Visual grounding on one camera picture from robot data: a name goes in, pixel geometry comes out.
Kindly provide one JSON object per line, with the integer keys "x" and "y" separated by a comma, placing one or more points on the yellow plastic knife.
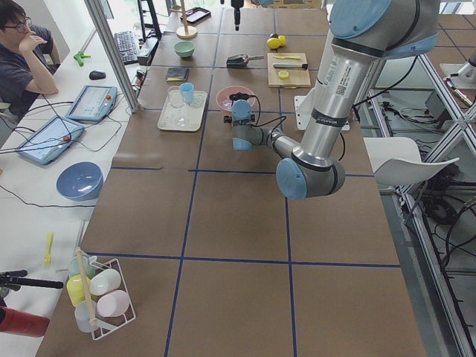
{"x": 285, "y": 57}

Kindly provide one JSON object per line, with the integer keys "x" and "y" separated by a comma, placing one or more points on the black keyboard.
{"x": 127, "y": 45}

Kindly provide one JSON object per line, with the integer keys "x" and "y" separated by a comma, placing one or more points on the far teach pendant tablet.
{"x": 93, "y": 103}

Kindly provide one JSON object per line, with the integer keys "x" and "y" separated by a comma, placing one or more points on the white wire cup rack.
{"x": 85, "y": 314}

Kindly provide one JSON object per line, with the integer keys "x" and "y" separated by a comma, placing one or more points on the whole yellow lemon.
{"x": 273, "y": 43}

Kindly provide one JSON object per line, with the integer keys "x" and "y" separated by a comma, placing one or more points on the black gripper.
{"x": 240, "y": 98}
{"x": 236, "y": 8}

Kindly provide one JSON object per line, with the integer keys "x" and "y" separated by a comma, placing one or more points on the lemon half slice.
{"x": 283, "y": 75}

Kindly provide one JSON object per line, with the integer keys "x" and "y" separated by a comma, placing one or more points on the wooden cutting board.
{"x": 297, "y": 78}

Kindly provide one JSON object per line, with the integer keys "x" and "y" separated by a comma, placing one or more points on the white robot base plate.
{"x": 304, "y": 105}

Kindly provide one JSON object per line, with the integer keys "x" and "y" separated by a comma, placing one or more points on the yellow cup in rack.
{"x": 75, "y": 290}

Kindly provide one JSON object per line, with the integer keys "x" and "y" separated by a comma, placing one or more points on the grey folded cloth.
{"x": 177, "y": 74}

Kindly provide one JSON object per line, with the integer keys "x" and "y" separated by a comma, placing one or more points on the steel ice scoop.
{"x": 241, "y": 60}

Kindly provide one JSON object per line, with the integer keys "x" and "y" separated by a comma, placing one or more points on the blue plastic cup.
{"x": 187, "y": 91}

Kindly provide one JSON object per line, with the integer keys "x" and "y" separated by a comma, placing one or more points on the steel muddler black cap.
{"x": 281, "y": 65}

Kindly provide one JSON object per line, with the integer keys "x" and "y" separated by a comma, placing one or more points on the green plastic clamp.
{"x": 79, "y": 58}

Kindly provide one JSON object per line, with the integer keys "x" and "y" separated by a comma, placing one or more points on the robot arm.
{"x": 360, "y": 33}

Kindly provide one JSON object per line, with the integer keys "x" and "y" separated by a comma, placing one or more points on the seated person dark shirt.
{"x": 29, "y": 59}

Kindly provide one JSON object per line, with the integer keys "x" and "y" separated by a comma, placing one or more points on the white chair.
{"x": 396, "y": 161}

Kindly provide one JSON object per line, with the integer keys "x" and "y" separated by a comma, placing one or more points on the wooden stand base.
{"x": 185, "y": 31}

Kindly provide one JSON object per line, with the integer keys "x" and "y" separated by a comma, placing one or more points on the pink bowl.
{"x": 222, "y": 97}

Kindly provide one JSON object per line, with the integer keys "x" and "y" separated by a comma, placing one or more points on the cream bear tray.
{"x": 188, "y": 118}

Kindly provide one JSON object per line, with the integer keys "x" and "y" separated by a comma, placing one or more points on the green bowl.
{"x": 184, "y": 49}

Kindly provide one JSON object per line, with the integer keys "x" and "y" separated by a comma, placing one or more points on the clear wine glass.
{"x": 176, "y": 101}

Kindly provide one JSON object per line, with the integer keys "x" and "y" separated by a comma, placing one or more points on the pink cup in rack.
{"x": 113, "y": 304}

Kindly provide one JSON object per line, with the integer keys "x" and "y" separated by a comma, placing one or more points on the teach pendant tablet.
{"x": 51, "y": 140}
{"x": 93, "y": 103}

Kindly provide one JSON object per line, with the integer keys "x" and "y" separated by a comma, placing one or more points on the near teach pendant tablet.
{"x": 51, "y": 140}

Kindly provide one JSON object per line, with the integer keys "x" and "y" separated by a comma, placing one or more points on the black computer mouse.
{"x": 97, "y": 75}

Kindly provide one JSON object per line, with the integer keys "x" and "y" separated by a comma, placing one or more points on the white cup in rack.
{"x": 104, "y": 282}

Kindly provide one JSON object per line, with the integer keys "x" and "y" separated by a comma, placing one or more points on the yellow plastic fork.
{"x": 48, "y": 246}

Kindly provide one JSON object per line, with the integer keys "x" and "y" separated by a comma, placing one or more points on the blue bowl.
{"x": 80, "y": 182}

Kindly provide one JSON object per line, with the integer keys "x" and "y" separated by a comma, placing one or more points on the red bottle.
{"x": 22, "y": 323}

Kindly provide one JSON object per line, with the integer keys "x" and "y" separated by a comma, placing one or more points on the aluminium frame post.
{"x": 101, "y": 25}

